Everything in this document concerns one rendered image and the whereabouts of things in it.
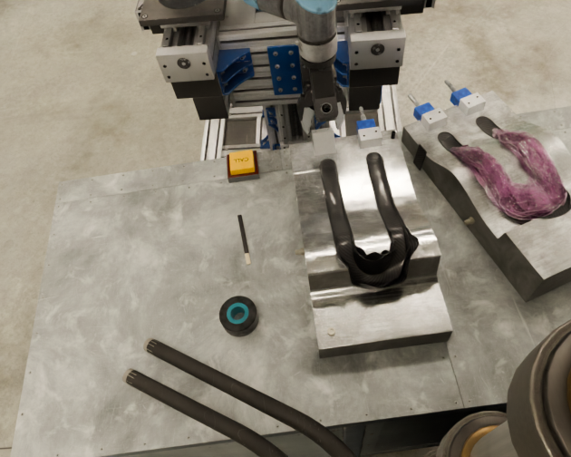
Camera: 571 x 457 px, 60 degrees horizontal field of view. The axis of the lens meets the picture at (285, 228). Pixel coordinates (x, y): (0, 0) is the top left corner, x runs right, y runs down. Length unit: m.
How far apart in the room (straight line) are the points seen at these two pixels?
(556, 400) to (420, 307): 0.76
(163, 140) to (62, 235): 1.32
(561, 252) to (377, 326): 0.38
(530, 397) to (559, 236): 0.85
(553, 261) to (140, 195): 0.96
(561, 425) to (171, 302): 0.96
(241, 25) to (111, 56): 1.79
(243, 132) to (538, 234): 1.43
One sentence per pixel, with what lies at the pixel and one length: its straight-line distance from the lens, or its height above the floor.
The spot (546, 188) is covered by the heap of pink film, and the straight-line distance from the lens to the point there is 1.18.
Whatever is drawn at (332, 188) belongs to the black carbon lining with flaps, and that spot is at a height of 0.88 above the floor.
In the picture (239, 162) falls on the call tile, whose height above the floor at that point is 0.84.
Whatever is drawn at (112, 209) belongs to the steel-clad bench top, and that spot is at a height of 0.80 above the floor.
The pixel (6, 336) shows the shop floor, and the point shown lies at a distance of 2.31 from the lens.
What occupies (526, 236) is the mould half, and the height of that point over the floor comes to 0.91.
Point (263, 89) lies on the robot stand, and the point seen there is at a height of 0.74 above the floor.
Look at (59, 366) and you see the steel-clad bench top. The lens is 1.19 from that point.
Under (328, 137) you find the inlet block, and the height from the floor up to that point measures 0.92.
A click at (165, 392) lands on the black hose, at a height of 0.85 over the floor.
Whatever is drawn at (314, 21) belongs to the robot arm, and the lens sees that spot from 0.94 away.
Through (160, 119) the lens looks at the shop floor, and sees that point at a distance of 2.68.
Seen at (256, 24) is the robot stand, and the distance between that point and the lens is 1.47.
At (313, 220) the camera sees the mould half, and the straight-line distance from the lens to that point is 1.07.
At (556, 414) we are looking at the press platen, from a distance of 0.27.
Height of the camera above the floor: 1.79
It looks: 58 degrees down
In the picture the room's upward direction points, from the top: 11 degrees counter-clockwise
